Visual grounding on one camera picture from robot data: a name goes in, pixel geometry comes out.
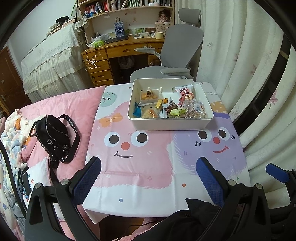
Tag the stack of books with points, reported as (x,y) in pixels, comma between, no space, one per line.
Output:
(57,27)

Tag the white and red snack packet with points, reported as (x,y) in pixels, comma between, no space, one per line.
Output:
(185,92)

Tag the translucent yellow noodle snack packet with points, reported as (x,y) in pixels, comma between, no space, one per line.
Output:
(149,98)

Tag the yellow oat bar packet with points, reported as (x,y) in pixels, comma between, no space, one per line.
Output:
(160,103)

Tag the blue gift bag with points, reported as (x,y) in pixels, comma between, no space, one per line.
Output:
(119,30)

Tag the patterned cloth pouch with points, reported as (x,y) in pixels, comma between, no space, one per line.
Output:
(82,24)

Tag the white plastic bag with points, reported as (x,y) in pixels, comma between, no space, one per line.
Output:
(103,38)

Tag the brown chocolate snack packet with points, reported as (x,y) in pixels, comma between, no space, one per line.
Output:
(170,106)

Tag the dark trash bin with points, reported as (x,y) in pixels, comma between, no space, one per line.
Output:
(126,62)

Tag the wooden desk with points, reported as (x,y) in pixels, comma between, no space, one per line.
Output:
(120,49)

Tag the grey office chair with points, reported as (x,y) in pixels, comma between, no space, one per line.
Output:
(178,46)

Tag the patterned box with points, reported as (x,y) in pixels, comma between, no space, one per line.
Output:
(161,27)

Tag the row of books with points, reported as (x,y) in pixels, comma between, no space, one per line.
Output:
(99,7)

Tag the wooden bookshelf hutch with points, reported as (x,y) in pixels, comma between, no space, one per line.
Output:
(138,20)

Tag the white flower print pillow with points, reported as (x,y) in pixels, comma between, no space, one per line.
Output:
(41,169)

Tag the green snack packet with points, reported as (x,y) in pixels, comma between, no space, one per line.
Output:
(177,112)

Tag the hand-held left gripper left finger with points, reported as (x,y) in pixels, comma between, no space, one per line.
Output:
(87,180)

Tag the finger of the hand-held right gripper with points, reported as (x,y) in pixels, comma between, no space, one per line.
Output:
(276,172)

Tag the cartoon face printed tablecloth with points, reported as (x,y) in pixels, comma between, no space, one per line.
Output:
(143,166)

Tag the clear packet with purple print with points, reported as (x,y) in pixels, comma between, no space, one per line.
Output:
(194,112)

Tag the brown wooden door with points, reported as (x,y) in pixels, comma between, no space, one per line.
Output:
(9,81)

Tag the brown haired doll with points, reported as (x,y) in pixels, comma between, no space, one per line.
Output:
(163,16)

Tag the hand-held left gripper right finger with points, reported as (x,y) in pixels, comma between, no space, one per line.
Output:
(209,183)

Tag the clear round pastry packet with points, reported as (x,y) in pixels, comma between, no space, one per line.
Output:
(150,112)

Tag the yellow mug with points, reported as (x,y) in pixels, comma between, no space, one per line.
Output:
(159,36)

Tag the black handbag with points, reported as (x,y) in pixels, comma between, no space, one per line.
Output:
(50,134)

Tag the white storage box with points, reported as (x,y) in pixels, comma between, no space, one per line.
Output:
(171,124)

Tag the dark window frame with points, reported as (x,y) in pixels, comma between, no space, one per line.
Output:
(266,99)

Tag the green tissue pack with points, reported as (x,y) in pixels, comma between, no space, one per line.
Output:
(98,44)

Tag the pink bed sheet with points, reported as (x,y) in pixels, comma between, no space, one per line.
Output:
(81,104)

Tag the floral blanket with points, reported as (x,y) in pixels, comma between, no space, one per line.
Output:
(11,139)

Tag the blue candy wrapper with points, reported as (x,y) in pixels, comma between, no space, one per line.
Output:
(137,112)

